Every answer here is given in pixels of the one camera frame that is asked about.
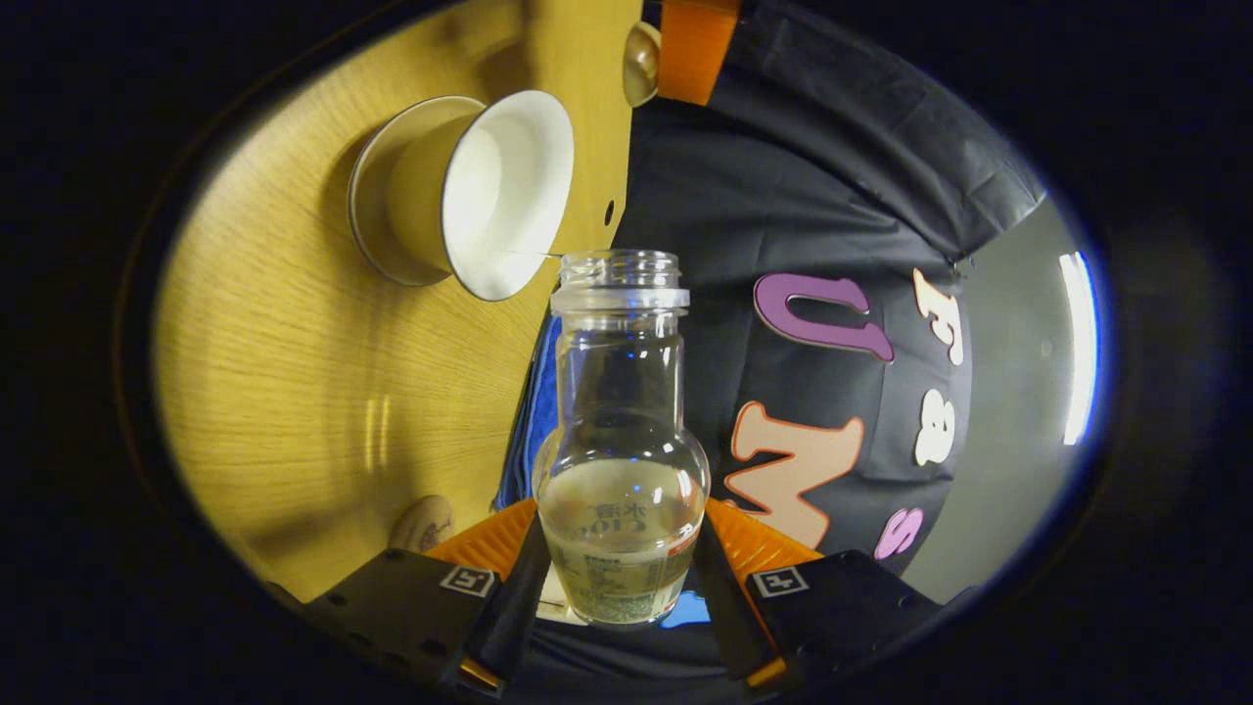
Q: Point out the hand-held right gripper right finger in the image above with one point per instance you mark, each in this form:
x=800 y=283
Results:
x=729 y=612

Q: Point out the black backdrop cloth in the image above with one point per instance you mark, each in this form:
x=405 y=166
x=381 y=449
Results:
x=783 y=196

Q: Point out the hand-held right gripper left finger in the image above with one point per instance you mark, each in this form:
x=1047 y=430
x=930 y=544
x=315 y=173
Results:
x=514 y=602

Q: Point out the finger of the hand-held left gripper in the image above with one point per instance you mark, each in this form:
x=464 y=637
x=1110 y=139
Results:
x=697 y=49

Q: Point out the round wooden coaster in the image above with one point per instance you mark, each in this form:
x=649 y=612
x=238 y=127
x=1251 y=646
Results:
x=423 y=524

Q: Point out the blue folded towel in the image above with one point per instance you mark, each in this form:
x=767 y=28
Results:
x=533 y=421

